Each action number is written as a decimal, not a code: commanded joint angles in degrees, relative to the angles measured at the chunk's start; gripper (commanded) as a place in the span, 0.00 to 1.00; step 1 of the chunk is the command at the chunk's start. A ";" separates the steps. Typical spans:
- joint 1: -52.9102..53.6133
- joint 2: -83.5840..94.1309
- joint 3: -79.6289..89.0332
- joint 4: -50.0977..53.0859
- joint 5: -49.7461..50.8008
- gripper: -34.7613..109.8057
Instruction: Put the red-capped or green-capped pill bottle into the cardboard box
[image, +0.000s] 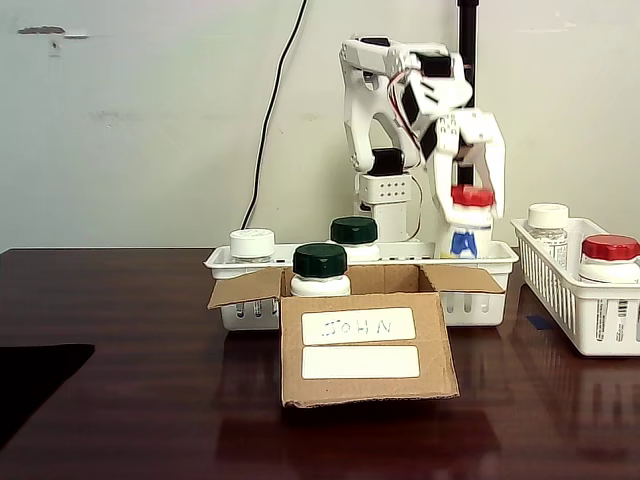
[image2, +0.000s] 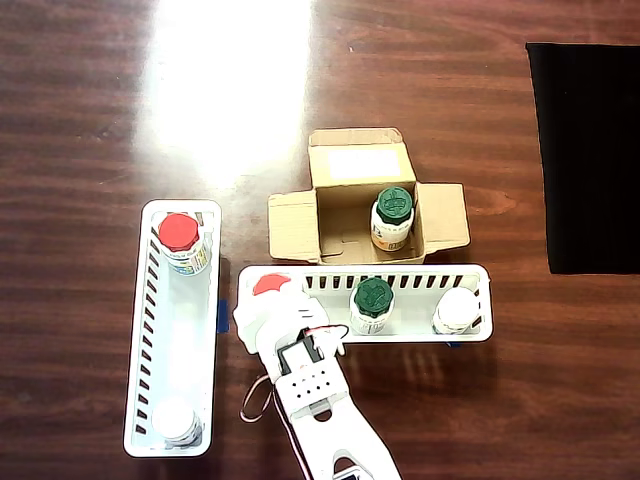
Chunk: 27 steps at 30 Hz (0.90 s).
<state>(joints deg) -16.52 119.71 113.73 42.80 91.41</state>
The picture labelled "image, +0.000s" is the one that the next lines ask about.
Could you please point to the dark green-capped bottle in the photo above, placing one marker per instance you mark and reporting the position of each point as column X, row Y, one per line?
column 320, row 262
column 353, row 232

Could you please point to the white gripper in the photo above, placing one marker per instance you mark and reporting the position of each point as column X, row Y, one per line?
column 474, row 129

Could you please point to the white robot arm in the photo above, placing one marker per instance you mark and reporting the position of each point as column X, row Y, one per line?
column 360, row 100

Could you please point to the black vertical pole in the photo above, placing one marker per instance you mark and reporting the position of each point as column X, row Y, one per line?
column 469, row 25

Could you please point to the open cardboard box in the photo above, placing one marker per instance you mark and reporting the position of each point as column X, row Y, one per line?
column 365, row 345

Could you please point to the dark green-capped bottle back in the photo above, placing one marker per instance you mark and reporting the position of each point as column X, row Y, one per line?
column 353, row 232

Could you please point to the blue tape strip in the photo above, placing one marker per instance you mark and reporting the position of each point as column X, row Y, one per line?
column 540, row 322

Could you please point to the long white slotted tray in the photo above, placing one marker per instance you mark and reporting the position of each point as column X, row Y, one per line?
column 560, row 300
column 475, row 305

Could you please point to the black mat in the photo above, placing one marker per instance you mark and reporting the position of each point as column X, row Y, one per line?
column 35, row 380

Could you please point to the dark green-capped bottle front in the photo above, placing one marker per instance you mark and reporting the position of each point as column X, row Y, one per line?
column 320, row 262

